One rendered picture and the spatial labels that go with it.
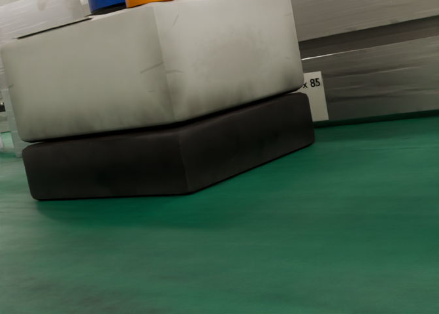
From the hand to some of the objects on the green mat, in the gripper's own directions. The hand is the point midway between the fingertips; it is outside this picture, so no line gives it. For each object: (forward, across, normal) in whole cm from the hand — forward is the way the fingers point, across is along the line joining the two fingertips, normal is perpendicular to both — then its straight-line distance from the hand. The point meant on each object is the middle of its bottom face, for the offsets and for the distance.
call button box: (-25, -11, +17) cm, 32 cm away
